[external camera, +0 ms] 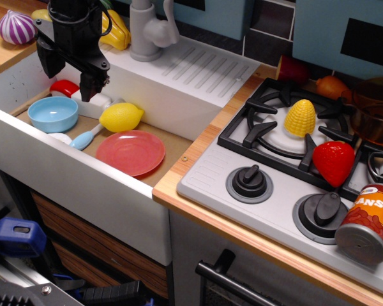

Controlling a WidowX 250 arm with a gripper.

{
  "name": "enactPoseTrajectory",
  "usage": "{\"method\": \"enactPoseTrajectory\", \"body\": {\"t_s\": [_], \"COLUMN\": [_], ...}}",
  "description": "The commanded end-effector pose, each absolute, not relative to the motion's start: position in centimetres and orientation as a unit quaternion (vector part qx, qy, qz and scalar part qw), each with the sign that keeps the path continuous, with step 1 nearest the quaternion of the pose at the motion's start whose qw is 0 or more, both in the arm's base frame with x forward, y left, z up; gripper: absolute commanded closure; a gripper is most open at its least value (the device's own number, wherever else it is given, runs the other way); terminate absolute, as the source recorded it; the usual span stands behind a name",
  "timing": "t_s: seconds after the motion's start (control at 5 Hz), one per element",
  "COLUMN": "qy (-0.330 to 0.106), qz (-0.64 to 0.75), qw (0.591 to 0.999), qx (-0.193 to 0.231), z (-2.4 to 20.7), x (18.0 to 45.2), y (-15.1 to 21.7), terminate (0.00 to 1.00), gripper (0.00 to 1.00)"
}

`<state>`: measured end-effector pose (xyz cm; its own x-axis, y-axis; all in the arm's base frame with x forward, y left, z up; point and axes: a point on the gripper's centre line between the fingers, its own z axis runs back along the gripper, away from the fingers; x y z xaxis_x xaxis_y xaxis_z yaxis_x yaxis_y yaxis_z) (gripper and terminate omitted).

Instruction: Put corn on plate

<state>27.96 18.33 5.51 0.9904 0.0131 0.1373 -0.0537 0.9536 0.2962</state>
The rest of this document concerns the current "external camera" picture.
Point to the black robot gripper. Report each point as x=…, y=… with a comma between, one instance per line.
x=73, y=37

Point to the yellow toy corn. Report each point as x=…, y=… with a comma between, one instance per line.
x=301, y=119

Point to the pink plastic plate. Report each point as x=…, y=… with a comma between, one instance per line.
x=134, y=153

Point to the red and white toy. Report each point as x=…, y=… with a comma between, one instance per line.
x=63, y=88

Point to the white toy block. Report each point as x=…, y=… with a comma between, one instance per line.
x=94, y=108

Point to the light blue plastic bowl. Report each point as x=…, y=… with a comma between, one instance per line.
x=53, y=114

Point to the yellow toy bell pepper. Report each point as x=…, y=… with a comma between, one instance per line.
x=119, y=36

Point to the yellow toy lemon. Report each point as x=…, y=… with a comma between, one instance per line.
x=121, y=117

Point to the yellow toy potato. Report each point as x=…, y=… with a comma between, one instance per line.
x=41, y=14

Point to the white round toy lid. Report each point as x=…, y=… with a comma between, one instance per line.
x=61, y=137

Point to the light blue toy spoon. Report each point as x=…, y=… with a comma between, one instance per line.
x=84, y=140

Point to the purple striped toy onion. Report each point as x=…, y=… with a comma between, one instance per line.
x=17, y=28

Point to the grey toy faucet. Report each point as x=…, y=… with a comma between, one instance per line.
x=150, y=35

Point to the white toy sink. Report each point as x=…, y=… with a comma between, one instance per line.
x=180, y=94

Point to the blue clamp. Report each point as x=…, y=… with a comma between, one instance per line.
x=21, y=238

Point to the wooden drawer front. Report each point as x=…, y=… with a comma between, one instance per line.
x=96, y=256

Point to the left black stove knob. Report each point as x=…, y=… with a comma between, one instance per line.
x=249, y=185

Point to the black stove knob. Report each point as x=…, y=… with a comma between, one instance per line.
x=318, y=216
x=249, y=185

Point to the dark red toy apple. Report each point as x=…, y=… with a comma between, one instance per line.
x=291, y=69

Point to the black stove grate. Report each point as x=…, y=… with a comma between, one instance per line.
x=257, y=132

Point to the grey toy stove top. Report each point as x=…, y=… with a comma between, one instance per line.
x=205, y=184

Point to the orange toy fruit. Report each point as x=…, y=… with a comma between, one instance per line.
x=330, y=87

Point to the red toy strawberry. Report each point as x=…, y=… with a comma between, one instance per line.
x=334, y=161

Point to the right black stove knob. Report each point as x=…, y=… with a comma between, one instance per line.
x=318, y=216

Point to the orange transparent toy pot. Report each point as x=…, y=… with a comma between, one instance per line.
x=364, y=104

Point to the orange toy beans can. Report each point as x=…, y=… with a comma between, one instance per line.
x=360, y=235

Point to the black ridged tool handle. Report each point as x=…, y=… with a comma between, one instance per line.
x=123, y=294

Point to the black oven door handle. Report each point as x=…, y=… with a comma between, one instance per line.
x=215, y=278

